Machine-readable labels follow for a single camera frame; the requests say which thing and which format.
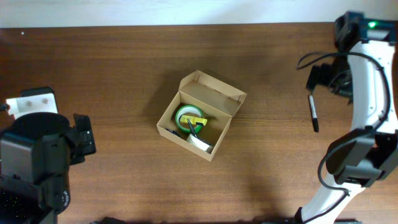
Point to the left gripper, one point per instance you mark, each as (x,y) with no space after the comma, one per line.
(84,134)

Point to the yellow highlighter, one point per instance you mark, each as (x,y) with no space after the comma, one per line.
(193,119)

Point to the black marker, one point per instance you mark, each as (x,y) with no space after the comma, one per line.
(313,113)

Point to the blue pen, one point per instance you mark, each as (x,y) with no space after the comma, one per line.
(173,132)

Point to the beige tape roll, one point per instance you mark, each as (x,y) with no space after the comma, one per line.
(199,143)

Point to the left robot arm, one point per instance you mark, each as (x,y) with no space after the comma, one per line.
(37,150)

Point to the green tape roll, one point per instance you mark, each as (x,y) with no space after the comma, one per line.
(189,110)

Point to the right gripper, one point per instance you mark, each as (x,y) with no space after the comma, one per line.
(315,78)

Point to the black pen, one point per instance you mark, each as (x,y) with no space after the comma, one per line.
(192,129)

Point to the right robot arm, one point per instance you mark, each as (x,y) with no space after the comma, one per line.
(361,71)

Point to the cardboard box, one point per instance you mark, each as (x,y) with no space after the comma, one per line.
(219,103)

